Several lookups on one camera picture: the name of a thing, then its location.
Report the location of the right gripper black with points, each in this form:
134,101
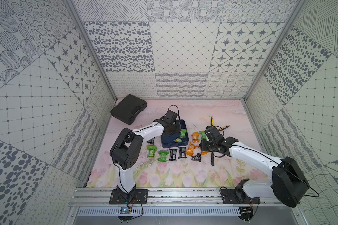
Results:
203,145

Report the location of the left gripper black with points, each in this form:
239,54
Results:
172,127

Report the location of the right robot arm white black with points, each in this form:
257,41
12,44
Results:
286,181

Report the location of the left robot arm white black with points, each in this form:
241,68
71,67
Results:
126,149

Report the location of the dark blue storage box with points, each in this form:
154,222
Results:
167,141

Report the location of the yellow black pliers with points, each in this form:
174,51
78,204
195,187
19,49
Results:
218,127

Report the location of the white vent grille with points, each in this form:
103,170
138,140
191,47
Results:
160,211

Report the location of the claw hammer black handle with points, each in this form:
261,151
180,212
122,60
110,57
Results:
212,159

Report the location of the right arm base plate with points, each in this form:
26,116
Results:
234,196

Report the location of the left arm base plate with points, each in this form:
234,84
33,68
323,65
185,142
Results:
121,197

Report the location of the aluminium mounting rail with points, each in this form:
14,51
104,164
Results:
90,197

